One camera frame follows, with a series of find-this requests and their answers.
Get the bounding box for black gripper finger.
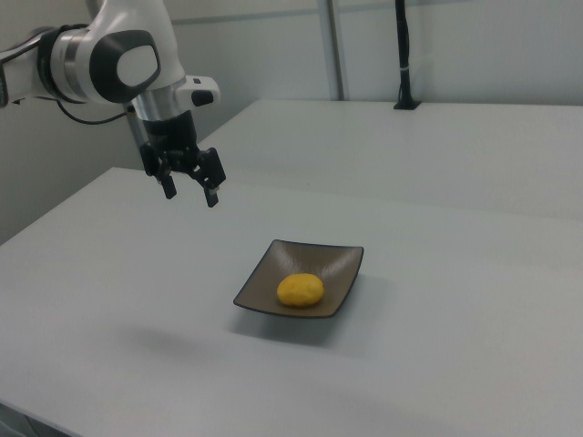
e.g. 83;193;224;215
197;147;228;209
139;143;179;200

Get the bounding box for brown square ceramic plate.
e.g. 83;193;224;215
232;239;365;320

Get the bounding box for black camera stand pole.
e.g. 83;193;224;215
393;0;423;112

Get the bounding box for grey metal partition post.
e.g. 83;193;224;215
325;0;346;102

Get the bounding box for yellow potato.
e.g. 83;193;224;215
276;271;327;310

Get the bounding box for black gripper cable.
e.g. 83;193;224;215
55;96;134;127

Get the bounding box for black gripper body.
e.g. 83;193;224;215
136;110;205;174

